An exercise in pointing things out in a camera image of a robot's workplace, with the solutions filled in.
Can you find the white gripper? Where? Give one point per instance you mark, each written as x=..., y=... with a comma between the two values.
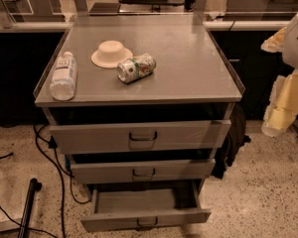
x=296, y=44

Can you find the grey bottom drawer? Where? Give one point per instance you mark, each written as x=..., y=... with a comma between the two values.
x=142, y=205

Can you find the grey drawer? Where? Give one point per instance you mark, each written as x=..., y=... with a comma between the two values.
x=142, y=205
x=137, y=137
x=142, y=171

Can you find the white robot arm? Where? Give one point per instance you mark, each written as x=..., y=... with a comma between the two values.
x=289, y=56

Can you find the grey drawer cabinet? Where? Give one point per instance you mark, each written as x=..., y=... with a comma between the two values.
x=191, y=82

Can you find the grey middle drawer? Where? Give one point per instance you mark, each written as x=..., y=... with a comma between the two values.
x=142, y=171

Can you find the grey top drawer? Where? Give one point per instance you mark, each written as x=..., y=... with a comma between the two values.
x=137, y=137

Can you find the green silver soda can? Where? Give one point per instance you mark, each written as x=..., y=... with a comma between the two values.
x=135, y=68

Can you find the white upturned bowl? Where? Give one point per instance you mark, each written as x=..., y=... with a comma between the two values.
x=109, y=54

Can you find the clear plastic water bottle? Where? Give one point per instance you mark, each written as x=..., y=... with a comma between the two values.
x=62, y=86

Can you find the black pole on floor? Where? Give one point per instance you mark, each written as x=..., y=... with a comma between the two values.
x=34, y=186

